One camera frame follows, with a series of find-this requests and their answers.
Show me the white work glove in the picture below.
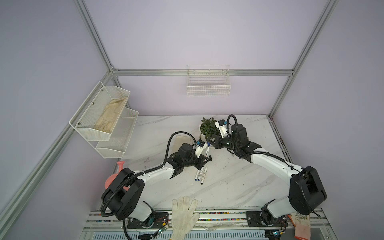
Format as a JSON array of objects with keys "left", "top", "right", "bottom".
[{"left": 170, "top": 196, "right": 200, "bottom": 240}]

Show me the upper white mesh shelf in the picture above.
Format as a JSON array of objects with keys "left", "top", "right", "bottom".
[{"left": 69, "top": 82, "right": 131, "bottom": 142}]

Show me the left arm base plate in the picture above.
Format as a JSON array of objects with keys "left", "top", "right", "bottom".
[{"left": 126, "top": 212, "right": 169, "bottom": 229}]

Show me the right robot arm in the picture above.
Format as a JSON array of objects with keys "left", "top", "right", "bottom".
[{"left": 207, "top": 120, "right": 327, "bottom": 227}]

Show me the white mesh shelf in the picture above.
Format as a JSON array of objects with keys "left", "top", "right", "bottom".
[
  {"left": 69, "top": 82, "right": 131, "bottom": 142},
  {"left": 96, "top": 108, "right": 139, "bottom": 159}
]

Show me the white wire basket back wall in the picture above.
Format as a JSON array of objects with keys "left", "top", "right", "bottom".
[{"left": 187, "top": 65, "right": 232, "bottom": 97}]

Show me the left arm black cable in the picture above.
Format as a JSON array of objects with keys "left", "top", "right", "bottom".
[{"left": 162, "top": 131, "right": 197, "bottom": 166}]

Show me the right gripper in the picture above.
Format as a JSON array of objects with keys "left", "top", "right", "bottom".
[{"left": 205, "top": 133, "right": 239, "bottom": 151}]

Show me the potted green plant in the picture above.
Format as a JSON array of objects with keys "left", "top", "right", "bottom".
[{"left": 199, "top": 117, "right": 220, "bottom": 141}]

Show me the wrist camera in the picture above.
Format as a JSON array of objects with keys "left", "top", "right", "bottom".
[
  {"left": 215, "top": 120, "right": 228, "bottom": 138},
  {"left": 195, "top": 140, "right": 208, "bottom": 158}
]

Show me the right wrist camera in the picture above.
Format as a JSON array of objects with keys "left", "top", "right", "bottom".
[{"left": 215, "top": 120, "right": 228, "bottom": 138}]

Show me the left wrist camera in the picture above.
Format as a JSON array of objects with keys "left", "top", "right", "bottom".
[{"left": 195, "top": 140, "right": 208, "bottom": 158}]

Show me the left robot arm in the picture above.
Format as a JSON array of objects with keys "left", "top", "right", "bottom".
[{"left": 100, "top": 141, "right": 212, "bottom": 222}]

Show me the lower white mesh shelf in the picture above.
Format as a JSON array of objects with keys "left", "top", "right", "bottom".
[{"left": 96, "top": 108, "right": 139, "bottom": 159}]

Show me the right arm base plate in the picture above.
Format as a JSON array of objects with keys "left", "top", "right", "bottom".
[{"left": 246, "top": 211, "right": 288, "bottom": 228}]

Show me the orange white glove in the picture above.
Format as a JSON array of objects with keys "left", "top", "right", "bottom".
[{"left": 289, "top": 213, "right": 311, "bottom": 240}]

